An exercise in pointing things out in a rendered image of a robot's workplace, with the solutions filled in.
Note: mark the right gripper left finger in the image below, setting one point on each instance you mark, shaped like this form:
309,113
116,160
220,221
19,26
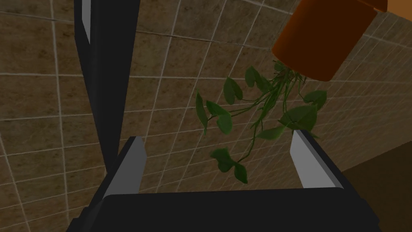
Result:
127,170

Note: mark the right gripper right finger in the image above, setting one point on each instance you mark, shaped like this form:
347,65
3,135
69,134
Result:
310,164

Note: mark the black tapered bar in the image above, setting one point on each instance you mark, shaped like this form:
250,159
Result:
109,80

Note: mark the green plant in orange pot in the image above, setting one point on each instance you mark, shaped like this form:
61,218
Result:
322,38

